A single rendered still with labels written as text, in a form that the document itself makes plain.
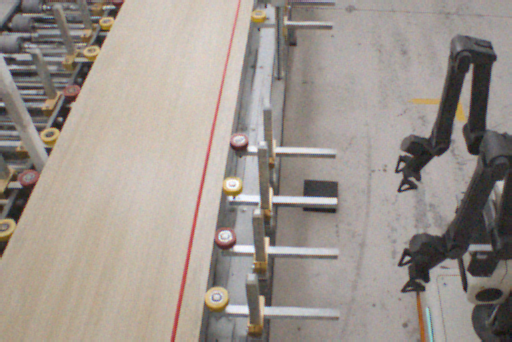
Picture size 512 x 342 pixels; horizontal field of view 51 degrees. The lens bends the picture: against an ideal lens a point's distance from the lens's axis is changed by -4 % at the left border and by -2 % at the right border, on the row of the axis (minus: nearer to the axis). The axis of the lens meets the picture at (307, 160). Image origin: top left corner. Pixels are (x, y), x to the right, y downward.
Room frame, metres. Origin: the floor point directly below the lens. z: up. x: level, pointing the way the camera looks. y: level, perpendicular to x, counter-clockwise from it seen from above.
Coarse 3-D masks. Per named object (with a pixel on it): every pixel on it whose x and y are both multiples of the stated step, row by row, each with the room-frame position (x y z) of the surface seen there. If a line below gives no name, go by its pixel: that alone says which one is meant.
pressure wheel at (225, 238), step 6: (222, 228) 1.18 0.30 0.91; (228, 228) 1.18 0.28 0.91; (216, 234) 1.15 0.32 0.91; (222, 234) 1.16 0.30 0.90; (228, 234) 1.16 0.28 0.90; (234, 234) 1.16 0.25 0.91; (216, 240) 1.13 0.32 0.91; (222, 240) 1.13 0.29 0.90; (228, 240) 1.13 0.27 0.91; (234, 240) 1.13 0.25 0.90; (222, 246) 1.11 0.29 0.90; (228, 246) 1.11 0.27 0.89
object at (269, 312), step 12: (216, 312) 0.88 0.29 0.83; (228, 312) 0.89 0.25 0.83; (240, 312) 0.89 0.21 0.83; (264, 312) 0.89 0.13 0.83; (276, 312) 0.89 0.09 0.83; (288, 312) 0.90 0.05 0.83; (300, 312) 0.90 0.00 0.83; (312, 312) 0.90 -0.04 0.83; (324, 312) 0.90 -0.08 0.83; (336, 312) 0.90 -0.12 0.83
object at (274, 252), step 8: (232, 248) 1.14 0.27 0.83; (240, 248) 1.15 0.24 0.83; (248, 248) 1.15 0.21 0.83; (272, 248) 1.16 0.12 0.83; (280, 248) 1.16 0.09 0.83; (288, 248) 1.16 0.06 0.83; (296, 248) 1.16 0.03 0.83; (304, 248) 1.16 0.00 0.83; (312, 248) 1.16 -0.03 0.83; (320, 248) 1.16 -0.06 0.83; (232, 256) 1.13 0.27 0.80; (240, 256) 1.13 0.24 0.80; (248, 256) 1.13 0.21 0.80; (272, 256) 1.13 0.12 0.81; (280, 256) 1.13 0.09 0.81; (288, 256) 1.13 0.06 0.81; (296, 256) 1.14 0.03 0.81; (304, 256) 1.14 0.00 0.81; (312, 256) 1.14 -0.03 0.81; (320, 256) 1.14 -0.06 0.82; (328, 256) 1.14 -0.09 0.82; (336, 256) 1.14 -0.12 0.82
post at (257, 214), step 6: (252, 210) 1.12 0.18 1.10; (258, 210) 1.11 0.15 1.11; (252, 216) 1.09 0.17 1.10; (258, 216) 1.09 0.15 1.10; (252, 222) 1.09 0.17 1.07; (258, 222) 1.09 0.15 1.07; (258, 228) 1.09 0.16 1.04; (258, 234) 1.09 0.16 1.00; (258, 240) 1.09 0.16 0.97; (258, 246) 1.09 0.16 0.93; (264, 246) 1.12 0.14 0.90; (258, 252) 1.09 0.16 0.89; (264, 252) 1.10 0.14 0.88; (258, 258) 1.09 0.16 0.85; (264, 258) 1.09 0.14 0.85; (258, 276) 1.09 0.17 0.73; (264, 276) 1.09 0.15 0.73
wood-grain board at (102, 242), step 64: (128, 0) 2.77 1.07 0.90; (192, 0) 2.79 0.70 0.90; (128, 64) 2.16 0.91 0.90; (192, 64) 2.17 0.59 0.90; (64, 128) 1.68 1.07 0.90; (128, 128) 1.70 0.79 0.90; (192, 128) 1.71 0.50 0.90; (64, 192) 1.32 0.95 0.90; (128, 192) 1.34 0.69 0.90; (192, 192) 1.35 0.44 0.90; (64, 256) 1.03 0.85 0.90; (128, 256) 1.04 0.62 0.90; (192, 256) 1.06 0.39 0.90; (0, 320) 0.78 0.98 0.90; (64, 320) 0.79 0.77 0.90; (128, 320) 0.80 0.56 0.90; (192, 320) 0.81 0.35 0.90
